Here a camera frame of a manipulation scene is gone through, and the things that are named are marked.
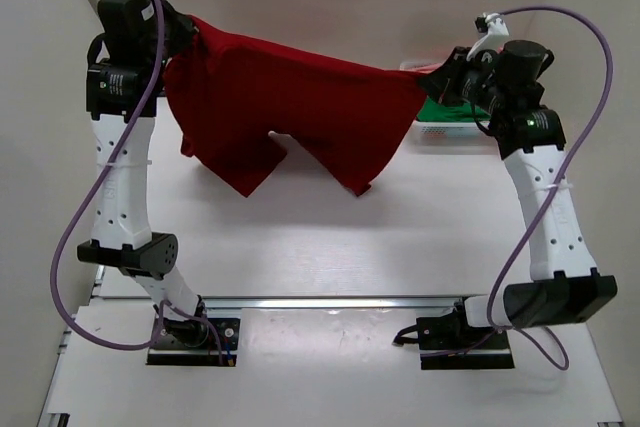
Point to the red t shirt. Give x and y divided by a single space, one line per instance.
231 93

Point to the pink t shirt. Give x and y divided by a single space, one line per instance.
420 66

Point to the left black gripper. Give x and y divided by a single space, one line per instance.
188 29

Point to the white plastic basket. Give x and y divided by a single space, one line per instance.
449 130

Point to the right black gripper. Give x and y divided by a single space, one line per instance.
443 82

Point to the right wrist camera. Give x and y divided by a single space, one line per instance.
492 31

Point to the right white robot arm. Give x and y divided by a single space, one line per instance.
550 278

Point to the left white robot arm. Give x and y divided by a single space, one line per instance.
121 98

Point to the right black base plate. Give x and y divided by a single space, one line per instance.
465 354

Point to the green t shirt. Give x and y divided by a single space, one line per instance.
431 111

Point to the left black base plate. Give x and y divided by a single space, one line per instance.
165 342

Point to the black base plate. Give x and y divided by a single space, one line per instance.
165 342
465 354

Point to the aluminium frame rail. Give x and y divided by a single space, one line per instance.
331 302

